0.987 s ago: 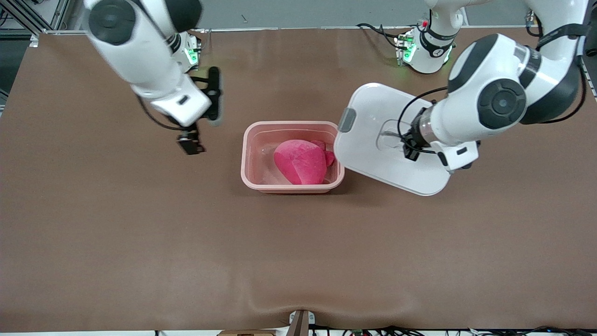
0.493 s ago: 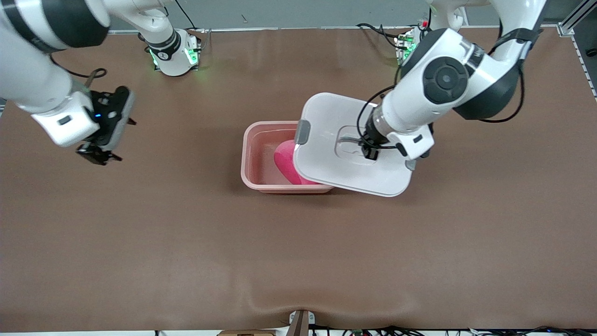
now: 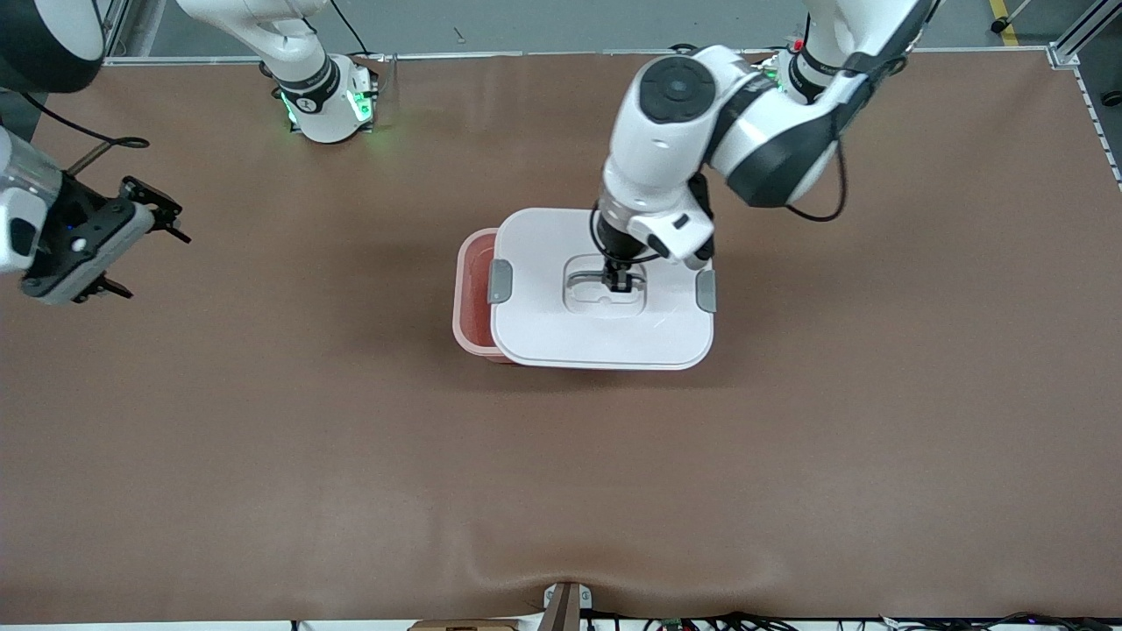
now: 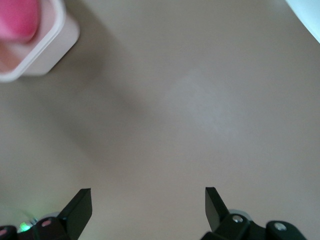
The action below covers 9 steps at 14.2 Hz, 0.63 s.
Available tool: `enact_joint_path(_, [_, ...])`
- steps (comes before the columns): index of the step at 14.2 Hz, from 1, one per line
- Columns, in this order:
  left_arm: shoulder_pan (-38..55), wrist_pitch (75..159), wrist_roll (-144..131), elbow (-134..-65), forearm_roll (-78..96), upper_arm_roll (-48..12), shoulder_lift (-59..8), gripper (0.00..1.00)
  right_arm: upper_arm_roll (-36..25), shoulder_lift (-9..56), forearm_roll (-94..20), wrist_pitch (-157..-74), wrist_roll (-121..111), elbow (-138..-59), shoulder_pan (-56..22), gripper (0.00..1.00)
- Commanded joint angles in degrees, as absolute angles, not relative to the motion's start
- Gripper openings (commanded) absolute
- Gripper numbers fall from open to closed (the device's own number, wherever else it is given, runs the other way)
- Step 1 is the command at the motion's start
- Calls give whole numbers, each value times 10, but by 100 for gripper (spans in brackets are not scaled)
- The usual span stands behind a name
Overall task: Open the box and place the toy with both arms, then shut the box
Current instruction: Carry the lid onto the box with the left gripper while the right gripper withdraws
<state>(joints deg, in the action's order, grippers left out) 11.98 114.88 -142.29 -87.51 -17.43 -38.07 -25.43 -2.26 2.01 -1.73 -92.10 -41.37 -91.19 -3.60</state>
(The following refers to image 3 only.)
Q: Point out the aluminium frame post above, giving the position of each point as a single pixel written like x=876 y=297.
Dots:
x=118 y=22
x=1082 y=31

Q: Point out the brown table mat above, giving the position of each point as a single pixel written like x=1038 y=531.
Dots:
x=561 y=482

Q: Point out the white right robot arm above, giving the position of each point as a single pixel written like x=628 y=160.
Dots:
x=324 y=114

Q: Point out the aluminium table edge rail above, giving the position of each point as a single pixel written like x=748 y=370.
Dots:
x=526 y=53

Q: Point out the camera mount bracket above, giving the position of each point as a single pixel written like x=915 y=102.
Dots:
x=565 y=609

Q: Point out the white box lid grey latches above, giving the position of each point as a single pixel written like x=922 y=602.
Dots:
x=605 y=337

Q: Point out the black caster wheel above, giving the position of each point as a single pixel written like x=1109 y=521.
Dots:
x=1111 y=98
x=999 y=25

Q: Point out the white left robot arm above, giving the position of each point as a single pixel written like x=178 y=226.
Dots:
x=666 y=140

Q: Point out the pink plastic box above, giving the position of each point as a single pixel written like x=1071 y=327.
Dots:
x=458 y=307

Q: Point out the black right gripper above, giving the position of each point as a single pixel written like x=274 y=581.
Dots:
x=81 y=207

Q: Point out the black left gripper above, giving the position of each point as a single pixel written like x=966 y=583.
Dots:
x=616 y=251

